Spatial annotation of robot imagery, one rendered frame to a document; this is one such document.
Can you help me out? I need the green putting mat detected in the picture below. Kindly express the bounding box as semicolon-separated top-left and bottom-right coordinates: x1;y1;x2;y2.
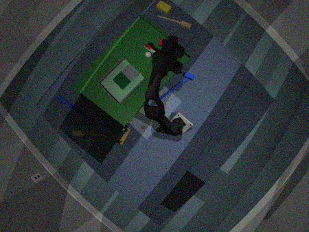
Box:
71;17;167;134

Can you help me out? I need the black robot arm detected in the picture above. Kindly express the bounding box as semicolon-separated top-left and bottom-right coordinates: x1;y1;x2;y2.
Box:
144;39;185;137

